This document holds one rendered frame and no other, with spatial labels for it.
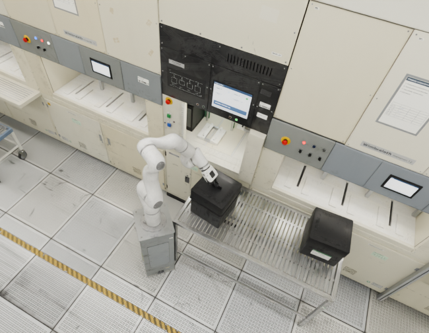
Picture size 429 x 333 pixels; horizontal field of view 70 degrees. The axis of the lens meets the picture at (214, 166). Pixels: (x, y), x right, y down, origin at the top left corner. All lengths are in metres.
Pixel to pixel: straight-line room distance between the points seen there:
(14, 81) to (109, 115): 1.20
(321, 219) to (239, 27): 1.43
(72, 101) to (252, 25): 2.12
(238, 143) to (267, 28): 1.32
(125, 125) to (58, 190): 1.18
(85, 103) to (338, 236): 2.60
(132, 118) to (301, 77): 1.75
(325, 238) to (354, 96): 0.99
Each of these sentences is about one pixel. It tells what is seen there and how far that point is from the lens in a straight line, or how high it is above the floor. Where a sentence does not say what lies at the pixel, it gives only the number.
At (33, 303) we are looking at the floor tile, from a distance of 3.26.
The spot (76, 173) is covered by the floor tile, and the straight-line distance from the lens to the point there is 3.87.
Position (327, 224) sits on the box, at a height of 1.01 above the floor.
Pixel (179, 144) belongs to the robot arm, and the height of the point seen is 1.54.
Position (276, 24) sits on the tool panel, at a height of 2.16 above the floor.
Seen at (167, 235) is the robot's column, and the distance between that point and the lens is 2.44.
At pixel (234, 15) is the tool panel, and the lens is 1.90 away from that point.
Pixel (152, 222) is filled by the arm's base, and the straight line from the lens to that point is 2.36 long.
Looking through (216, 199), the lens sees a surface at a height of 1.06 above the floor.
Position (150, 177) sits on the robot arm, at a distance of 1.93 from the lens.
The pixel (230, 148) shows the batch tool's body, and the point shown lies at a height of 0.87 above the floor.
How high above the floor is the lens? 2.89
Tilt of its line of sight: 50 degrees down
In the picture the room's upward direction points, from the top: 8 degrees clockwise
